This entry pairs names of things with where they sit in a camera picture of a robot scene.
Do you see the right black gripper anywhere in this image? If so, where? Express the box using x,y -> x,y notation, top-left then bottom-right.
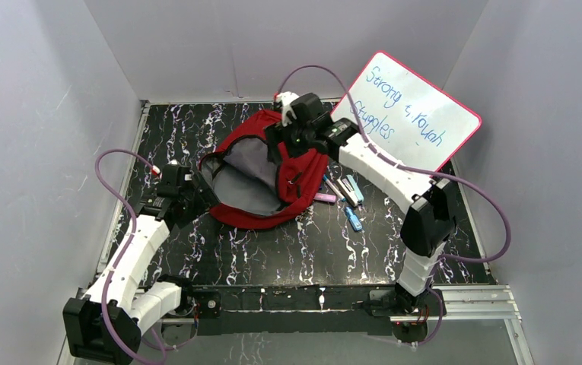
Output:
262,117 -> 313,167

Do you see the red backpack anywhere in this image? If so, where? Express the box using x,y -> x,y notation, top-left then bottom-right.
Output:
199,109 -> 329,230

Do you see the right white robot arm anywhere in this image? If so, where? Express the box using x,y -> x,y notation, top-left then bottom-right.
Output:
265,92 -> 456,315

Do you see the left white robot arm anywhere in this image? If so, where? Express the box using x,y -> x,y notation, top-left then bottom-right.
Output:
62,163 -> 219,364

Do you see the pink highlighter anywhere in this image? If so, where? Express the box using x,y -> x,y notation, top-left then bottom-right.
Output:
313,192 -> 339,204

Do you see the blue-capped white marker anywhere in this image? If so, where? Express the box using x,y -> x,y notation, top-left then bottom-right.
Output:
323,175 -> 346,202

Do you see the grey light-blue stapler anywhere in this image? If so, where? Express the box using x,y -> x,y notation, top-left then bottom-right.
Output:
336,175 -> 364,207

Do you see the small blue stapler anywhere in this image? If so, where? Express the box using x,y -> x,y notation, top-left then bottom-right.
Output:
344,206 -> 363,232

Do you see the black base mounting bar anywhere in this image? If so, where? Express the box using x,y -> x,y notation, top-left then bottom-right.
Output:
192,284 -> 397,336

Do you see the pink-framed whiteboard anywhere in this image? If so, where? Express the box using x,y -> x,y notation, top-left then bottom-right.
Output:
332,51 -> 482,170

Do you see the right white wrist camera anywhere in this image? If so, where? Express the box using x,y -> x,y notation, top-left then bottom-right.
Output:
273,91 -> 299,127

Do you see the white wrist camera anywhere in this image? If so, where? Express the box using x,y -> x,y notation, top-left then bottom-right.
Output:
151,160 -> 180,177
273,91 -> 299,127

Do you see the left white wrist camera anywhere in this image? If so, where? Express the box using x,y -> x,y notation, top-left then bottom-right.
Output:
151,160 -> 180,177

